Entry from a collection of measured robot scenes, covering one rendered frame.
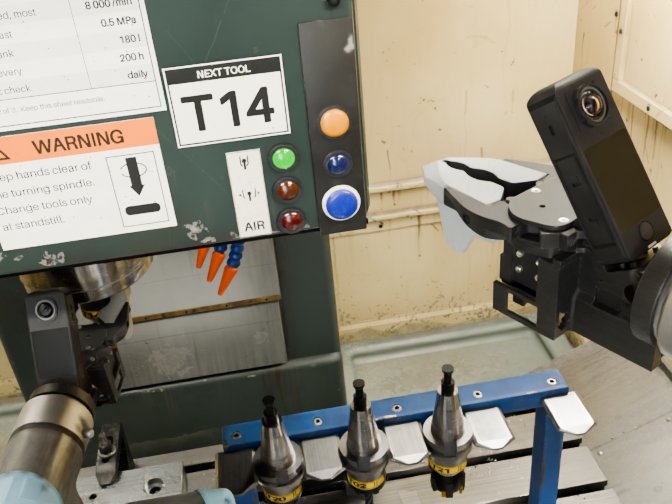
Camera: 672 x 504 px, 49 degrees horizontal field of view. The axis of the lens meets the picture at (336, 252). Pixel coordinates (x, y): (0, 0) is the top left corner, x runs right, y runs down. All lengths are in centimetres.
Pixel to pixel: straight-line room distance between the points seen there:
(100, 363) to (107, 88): 36
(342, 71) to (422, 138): 120
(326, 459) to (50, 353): 36
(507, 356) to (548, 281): 163
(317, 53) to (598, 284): 30
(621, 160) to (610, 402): 125
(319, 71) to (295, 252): 89
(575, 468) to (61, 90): 107
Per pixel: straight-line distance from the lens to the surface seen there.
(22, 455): 78
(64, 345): 86
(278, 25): 63
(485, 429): 100
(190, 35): 63
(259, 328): 155
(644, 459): 159
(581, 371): 176
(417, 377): 203
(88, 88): 65
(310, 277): 154
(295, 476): 97
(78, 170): 68
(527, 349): 214
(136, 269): 91
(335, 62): 64
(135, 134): 66
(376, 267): 198
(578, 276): 50
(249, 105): 64
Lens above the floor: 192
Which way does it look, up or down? 31 degrees down
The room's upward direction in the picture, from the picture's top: 5 degrees counter-clockwise
